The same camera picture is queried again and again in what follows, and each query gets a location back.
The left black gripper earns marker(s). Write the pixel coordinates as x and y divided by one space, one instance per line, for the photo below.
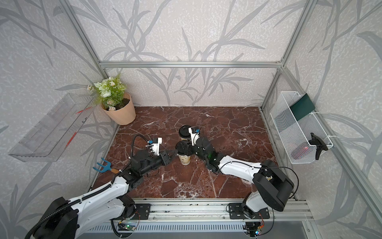
163 158

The black cup lid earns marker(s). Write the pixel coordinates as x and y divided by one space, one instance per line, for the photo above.
184 131
184 148

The milk tea paper cup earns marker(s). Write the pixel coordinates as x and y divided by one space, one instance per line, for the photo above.
184 133

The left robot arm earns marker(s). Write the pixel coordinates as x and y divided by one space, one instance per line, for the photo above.
68 219

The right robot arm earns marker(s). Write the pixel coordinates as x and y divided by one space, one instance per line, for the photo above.
273 186

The brown wooden block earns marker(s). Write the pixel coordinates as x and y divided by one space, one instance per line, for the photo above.
115 171

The blue plastic fork clip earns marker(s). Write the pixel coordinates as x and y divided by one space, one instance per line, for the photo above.
103 167

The potted white flower plant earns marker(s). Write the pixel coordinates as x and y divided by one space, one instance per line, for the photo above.
114 100

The dark green card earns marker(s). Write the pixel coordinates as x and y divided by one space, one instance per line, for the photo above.
303 107

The black spray trigger clamp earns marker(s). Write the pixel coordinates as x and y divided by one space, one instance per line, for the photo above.
319 143

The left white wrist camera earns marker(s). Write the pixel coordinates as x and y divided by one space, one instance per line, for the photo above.
154 145

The aluminium front rail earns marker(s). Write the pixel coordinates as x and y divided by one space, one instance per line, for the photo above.
214 210

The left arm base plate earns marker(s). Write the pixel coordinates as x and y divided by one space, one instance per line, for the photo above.
141 212

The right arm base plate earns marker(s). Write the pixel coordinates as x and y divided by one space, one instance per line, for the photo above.
237 211

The white mesh wall basket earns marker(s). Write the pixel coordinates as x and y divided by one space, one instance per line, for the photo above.
295 134

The clear acrylic wall shelf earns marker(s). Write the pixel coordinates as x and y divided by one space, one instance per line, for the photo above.
47 140

